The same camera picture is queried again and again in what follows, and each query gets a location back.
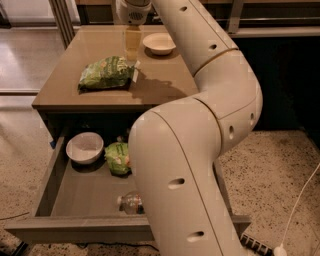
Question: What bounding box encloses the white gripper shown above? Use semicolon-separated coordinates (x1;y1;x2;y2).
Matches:
116;0;152;61

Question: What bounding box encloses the green jalapeno chip bag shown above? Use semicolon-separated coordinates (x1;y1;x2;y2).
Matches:
78;56;140;93

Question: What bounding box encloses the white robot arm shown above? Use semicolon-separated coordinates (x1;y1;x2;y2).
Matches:
116;0;263;256

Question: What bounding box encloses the grey cabinet with glossy top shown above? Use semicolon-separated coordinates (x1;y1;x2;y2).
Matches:
32;25;198;138

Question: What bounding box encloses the green snack bag in drawer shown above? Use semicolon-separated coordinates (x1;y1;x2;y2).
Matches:
104;142;131;176

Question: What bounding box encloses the white bowl in drawer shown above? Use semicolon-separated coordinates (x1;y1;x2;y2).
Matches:
66;132;104;165

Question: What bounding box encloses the open grey top drawer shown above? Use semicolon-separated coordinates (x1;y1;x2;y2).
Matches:
5;131;250;246

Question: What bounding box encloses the white bowl on cabinet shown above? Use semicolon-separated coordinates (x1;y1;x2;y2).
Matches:
143;33;176;56

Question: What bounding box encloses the clear plastic water bottle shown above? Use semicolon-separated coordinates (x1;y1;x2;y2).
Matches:
117;191;144;215

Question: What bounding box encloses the black power strip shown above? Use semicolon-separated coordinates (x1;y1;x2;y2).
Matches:
240;233;273;256

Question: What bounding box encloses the black cable under drawer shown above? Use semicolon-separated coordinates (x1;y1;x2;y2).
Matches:
74;240;160;252

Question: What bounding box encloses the white power cable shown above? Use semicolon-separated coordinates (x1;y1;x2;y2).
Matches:
272;162;320;256

